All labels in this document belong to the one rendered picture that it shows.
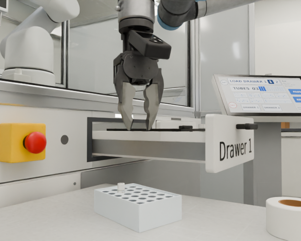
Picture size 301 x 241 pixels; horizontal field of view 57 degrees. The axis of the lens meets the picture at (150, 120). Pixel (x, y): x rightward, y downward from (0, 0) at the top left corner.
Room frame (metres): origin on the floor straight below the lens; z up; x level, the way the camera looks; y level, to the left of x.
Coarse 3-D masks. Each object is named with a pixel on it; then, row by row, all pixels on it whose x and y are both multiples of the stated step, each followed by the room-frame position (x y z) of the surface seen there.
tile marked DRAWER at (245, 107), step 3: (243, 105) 1.37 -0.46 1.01; (246, 105) 1.38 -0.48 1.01; (249, 105) 1.38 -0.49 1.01; (252, 105) 1.38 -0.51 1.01; (255, 105) 1.38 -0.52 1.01; (258, 105) 1.38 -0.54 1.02; (243, 108) 1.36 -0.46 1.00; (246, 108) 1.36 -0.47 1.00; (249, 108) 1.37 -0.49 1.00; (252, 108) 1.37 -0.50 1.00; (255, 108) 1.37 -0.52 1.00; (258, 108) 1.37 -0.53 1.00
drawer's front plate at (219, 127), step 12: (216, 120) 0.52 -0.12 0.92; (228, 120) 0.58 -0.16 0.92; (240, 120) 0.65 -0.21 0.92; (252, 120) 0.74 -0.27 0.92; (216, 132) 0.52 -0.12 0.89; (228, 132) 0.58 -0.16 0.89; (240, 132) 0.65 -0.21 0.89; (252, 132) 0.74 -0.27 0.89; (216, 144) 0.52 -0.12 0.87; (228, 144) 0.58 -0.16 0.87; (240, 144) 0.65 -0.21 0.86; (252, 144) 0.74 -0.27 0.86; (216, 156) 0.52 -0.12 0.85; (228, 156) 0.58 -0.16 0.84; (240, 156) 0.65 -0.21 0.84; (252, 156) 0.74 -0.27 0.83; (216, 168) 0.52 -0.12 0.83
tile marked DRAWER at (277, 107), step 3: (264, 105) 1.39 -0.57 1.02; (267, 105) 1.39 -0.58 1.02; (270, 105) 1.39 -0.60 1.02; (273, 105) 1.39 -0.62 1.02; (276, 105) 1.40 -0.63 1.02; (279, 105) 1.40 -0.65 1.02; (264, 108) 1.37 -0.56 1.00; (267, 108) 1.38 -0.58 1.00; (270, 108) 1.38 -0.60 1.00; (273, 108) 1.38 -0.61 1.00; (276, 108) 1.38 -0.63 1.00; (279, 108) 1.38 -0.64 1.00
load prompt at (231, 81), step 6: (228, 78) 1.50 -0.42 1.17; (234, 78) 1.51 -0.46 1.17; (240, 78) 1.51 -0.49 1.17; (246, 78) 1.52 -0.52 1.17; (252, 78) 1.52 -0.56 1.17; (258, 78) 1.53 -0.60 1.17; (264, 78) 1.53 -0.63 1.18; (246, 84) 1.48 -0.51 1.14; (252, 84) 1.49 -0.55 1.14; (258, 84) 1.49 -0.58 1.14; (264, 84) 1.50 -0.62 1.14; (270, 84) 1.50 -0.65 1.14; (276, 84) 1.51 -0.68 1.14
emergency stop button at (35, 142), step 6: (36, 132) 0.50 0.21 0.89; (30, 138) 0.49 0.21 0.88; (36, 138) 0.50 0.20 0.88; (42, 138) 0.51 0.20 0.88; (30, 144) 0.49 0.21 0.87; (36, 144) 0.50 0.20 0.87; (42, 144) 0.51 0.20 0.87; (30, 150) 0.49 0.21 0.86; (36, 150) 0.50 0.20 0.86; (42, 150) 0.51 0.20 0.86
